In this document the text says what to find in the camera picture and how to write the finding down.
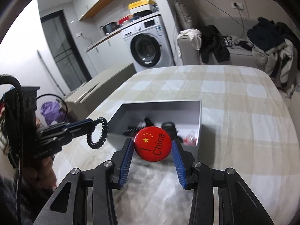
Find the red clear keychain charm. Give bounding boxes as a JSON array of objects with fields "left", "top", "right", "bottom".
[{"left": 184, "top": 131, "right": 197, "bottom": 146}]

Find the black hair clip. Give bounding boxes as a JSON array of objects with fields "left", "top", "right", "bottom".
[{"left": 123, "top": 117, "right": 154, "bottom": 137}]

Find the red China pin badge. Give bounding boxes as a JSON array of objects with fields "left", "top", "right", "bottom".
[{"left": 134, "top": 127, "right": 172, "bottom": 162}]

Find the large black hair claw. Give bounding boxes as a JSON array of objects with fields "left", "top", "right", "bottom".
[{"left": 161, "top": 122, "right": 183, "bottom": 143}]

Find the person's left hand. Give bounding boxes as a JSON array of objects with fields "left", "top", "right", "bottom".
[{"left": 22, "top": 157, "right": 57, "bottom": 190}]

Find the purple bag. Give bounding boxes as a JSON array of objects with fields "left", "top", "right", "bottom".
[{"left": 40, "top": 102, "right": 66, "bottom": 125}]

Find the cardboard box beside bed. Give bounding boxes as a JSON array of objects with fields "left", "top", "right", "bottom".
[{"left": 64, "top": 64, "right": 136, "bottom": 120}]

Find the grey cardboard box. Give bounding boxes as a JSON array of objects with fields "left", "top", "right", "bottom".
[{"left": 107, "top": 100, "right": 202, "bottom": 158}]

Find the dark glass door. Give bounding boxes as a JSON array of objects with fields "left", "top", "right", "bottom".
[{"left": 41, "top": 10, "right": 92, "bottom": 91}]

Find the checkered bed cover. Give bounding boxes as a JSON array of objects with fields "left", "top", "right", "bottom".
[{"left": 52, "top": 64, "right": 300, "bottom": 225}]

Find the white counter cabinet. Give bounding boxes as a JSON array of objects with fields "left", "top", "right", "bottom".
[{"left": 87, "top": 32, "right": 133, "bottom": 74}]

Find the black pot on counter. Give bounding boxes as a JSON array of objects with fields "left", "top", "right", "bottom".
[{"left": 100, "top": 22, "right": 119, "bottom": 35}]

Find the white washing machine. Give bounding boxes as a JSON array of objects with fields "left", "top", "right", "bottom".
[{"left": 121, "top": 15, "right": 175, "bottom": 72}]

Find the black garment on sofa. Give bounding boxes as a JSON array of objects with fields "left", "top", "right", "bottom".
[{"left": 199, "top": 25, "right": 230, "bottom": 64}]

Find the white garment on sofa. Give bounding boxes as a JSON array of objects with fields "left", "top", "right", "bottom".
[{"left": 177, "top": 28, "right": 202, "bottom": 51}]

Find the beige sofa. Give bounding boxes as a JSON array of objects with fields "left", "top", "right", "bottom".
[{"left": 174, "top": 0, "right": 300, "bottom": 76}]

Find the pile of clothes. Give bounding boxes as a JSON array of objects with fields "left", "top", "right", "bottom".
[{"left": 247, "top": 17, "right": 299, "bottom": 89}]

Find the yellow box on washer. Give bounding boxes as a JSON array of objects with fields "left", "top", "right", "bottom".
[{"left": 128, "top": 0, "right": 156, "bottom": 10}]

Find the black cable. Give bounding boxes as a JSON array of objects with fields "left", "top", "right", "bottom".
[{"left": 36, "top": 93, "right": 69, "bottom": 120}]

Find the wall power socket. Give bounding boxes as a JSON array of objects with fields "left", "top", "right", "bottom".
[{"left": 231, "top": 3, "right": 244, "bottom": 10}]

